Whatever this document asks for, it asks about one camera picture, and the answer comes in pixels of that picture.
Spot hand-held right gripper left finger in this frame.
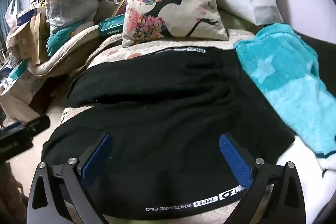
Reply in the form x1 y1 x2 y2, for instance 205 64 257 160
26 132 113 224

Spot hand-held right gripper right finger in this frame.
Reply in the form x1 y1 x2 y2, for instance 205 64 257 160
218 133 309 224

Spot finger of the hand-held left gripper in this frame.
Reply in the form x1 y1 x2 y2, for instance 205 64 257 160
9 115 51 136

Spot black pants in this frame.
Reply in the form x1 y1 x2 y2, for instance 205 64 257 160
41 46 296 220

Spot teal plastic package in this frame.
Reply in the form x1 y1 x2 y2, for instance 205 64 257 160
47 21 95 56

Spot cream padded cushion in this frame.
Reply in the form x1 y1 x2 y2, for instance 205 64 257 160
26 25 100 75

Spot cardboard boxes pile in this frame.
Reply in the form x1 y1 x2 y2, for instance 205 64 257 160
30 7 49 64

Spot turquoise star blanket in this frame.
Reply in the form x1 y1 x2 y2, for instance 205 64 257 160
233 23 336 159

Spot beige quilted bed cover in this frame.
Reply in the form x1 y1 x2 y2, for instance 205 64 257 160
60 28 334 224

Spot blue cardboard box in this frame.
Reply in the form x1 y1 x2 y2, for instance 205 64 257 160
16 9 38 28

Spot white plastic bag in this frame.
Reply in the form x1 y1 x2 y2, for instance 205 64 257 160
5 0 19 29

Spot clear plastic bag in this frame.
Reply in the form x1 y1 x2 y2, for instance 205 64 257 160
45 0 99 33

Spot olive green cloth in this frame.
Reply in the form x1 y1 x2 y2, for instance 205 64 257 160
219 10 260 33

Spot floral printed cushion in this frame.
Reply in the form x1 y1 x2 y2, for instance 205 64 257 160
121 0 229 47

